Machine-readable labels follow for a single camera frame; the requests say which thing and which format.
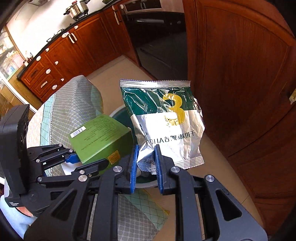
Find steel pressure cooker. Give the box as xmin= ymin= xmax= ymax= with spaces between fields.
xmin=63 ymin=0 xmax=90 ymax=21

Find person's left hand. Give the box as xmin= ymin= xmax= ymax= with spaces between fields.
xmin=16 ymin=206 xmax=34 ymax=217

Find green cardboard box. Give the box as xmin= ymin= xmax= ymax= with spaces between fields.
xmin=69 ymin=114 xmax=133 ymax=166

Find built-in black oven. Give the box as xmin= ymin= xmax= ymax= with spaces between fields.
xmin=119 ymin=0 xmax=188 ymax=80

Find wooden kitchen cabinets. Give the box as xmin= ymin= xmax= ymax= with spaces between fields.
xmin=15 ymin=1 xmax=295 ymax=235

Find patterned tablecloth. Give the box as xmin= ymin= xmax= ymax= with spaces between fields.
xmin=4 ymin=75 xmax=170 ymax=241

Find light blue sleeve forearm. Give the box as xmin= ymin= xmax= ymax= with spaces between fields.
xmin=1 ymin=195 xmax=37 ymax=238

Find green silver snack bag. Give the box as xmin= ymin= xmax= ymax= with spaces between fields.
xmin=120 ymin=79 xmax=205 ymax=175

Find teal trash bin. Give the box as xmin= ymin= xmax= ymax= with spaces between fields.
xmin=108 ymin=104 xmax=160 ymax=188

